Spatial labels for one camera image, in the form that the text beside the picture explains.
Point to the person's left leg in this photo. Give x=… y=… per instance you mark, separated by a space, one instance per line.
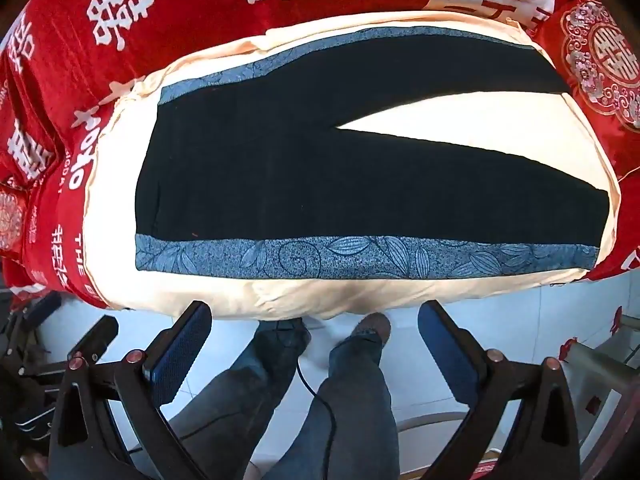
x=225 y=405

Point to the peach cloth sheet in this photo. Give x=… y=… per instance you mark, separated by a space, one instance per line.
x=450 y=130

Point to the person's leg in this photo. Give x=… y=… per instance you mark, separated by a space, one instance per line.
x=225 y=405
x=345 y=400

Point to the red printed blanket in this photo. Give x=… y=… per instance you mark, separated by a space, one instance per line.
x=200 y=10

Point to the dark left shoe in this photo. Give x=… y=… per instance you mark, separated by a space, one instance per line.
x=280 y=335

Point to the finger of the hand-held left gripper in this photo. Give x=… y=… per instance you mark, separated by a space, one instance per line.
x=99 y=334
x=44 y=306

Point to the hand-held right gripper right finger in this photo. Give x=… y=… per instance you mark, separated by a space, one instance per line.
x=450 y=350

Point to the black pants with floral trim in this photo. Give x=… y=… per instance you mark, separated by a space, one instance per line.
x=300 y=170

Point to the person's right leg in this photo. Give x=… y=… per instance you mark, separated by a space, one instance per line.
x=345 y=400

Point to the grey metal frame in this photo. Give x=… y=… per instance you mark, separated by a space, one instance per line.
x=602 y=366

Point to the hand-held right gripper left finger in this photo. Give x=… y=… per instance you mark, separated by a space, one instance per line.
x=177 y=347

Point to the brown right shoe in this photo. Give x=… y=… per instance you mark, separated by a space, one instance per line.
x=374 y=329

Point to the red embroidered cushion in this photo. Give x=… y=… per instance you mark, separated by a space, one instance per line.
x=602 y=60
x=9 y=222

